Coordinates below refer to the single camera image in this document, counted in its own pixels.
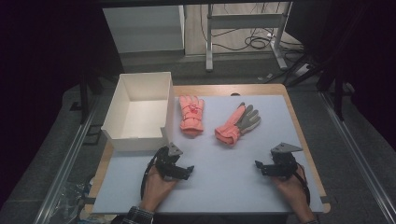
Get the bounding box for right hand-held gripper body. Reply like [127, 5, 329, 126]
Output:
[266, 142, 304, 180]

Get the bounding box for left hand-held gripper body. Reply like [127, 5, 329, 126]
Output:
[154, 142, 185, 179]

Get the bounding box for pink glove with grey palm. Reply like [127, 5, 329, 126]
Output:
[214, 102, 262, 147]

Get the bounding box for pink glove with cartoon print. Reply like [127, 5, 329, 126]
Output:
[178, 94, 205, 136]

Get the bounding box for white box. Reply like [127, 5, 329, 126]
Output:
[101, 71, 175, 152]

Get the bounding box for person's left hand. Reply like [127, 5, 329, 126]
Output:
[139, 166, 179, 213]

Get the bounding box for person's right hand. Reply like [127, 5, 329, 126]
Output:
[270, 166, 316, 218]

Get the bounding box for light blue table mat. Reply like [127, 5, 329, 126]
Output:
[92, 94, 325, 216]

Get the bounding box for black stand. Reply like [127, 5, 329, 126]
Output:
[317, 52, 356, 122]
[69, 69, 106, 147]

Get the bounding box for white power strip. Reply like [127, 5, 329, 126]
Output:
[294, 63, 311, 77]

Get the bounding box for clear plastic bag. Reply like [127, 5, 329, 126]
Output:
[54, 175, 96, 224]

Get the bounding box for dark curtain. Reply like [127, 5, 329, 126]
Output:
[0, 0, 124, 206]
[284, 0, 396, 150]

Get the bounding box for white cabinet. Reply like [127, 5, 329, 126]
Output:
[102, 4, 187, 58]

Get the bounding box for left hand-held gripper black cable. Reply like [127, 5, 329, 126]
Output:
[139, 153, 162, 202]

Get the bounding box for hand-held gripper black cable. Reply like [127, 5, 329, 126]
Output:
[293, 162, 312, 207]
[139, 153, 162, 202]

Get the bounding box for right hand-held gripper black cable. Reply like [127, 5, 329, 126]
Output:
[293, 162, 312, 207]

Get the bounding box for metal rail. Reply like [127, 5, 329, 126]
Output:
[319, 91, 396, 224]
[32, 94, 102, 224]

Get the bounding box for black floor cables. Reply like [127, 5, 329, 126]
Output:
[199, 2, 307, 55]

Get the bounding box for grey metal desk frame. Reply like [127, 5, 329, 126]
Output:
[205, 1, 294, 73]

